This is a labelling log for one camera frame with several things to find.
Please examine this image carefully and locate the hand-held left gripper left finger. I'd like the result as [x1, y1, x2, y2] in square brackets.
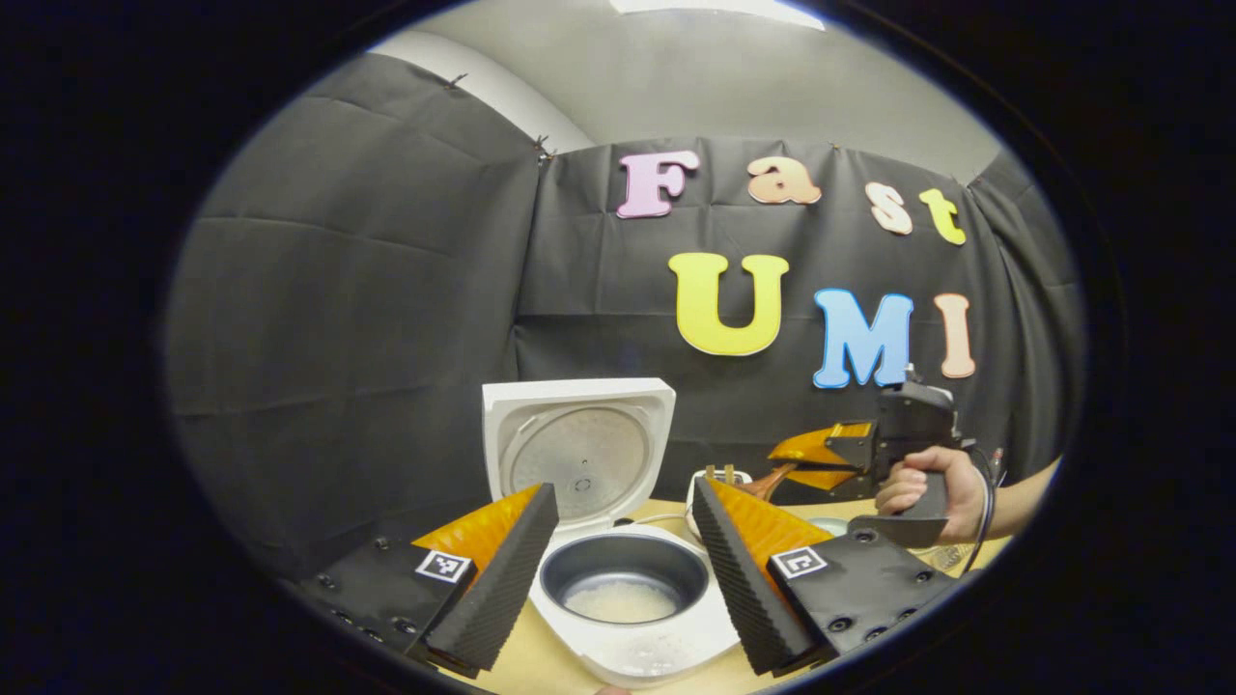
[290, 483, 560, 677]

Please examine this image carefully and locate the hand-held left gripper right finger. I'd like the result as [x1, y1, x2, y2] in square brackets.
[691, 476, 969, 677]

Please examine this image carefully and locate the white rice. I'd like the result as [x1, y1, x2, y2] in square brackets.
[563, 579, 681, 625]

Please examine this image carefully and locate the white rice cooker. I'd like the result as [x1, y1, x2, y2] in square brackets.
[481, 377, 744, 689]

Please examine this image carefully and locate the white toaster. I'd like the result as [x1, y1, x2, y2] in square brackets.
[685, 467, 755, 542]

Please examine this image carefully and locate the black backdrop cloth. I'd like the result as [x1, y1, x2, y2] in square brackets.
[164, 53, 1088, 580]

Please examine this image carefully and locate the long ceiling light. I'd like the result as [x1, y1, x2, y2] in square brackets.
[608, 0, 828, 31]

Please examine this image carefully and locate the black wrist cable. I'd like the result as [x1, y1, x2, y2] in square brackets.
[964, 447, 1007, 572]

